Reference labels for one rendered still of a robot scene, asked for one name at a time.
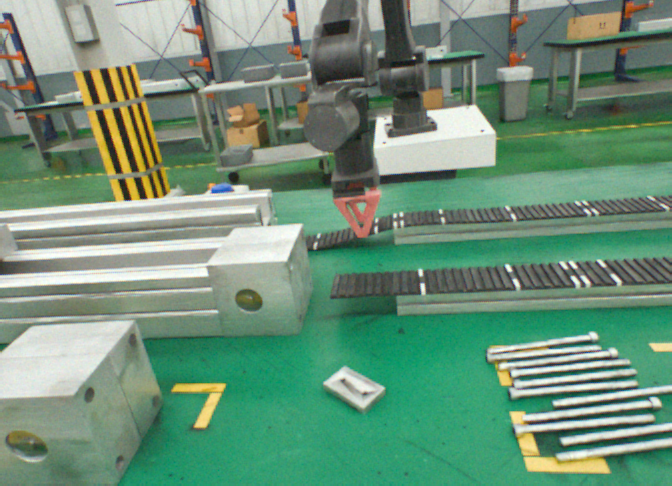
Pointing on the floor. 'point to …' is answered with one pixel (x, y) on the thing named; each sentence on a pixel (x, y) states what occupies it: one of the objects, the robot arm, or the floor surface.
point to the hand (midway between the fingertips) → (362, 224)
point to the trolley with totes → (232, 158)
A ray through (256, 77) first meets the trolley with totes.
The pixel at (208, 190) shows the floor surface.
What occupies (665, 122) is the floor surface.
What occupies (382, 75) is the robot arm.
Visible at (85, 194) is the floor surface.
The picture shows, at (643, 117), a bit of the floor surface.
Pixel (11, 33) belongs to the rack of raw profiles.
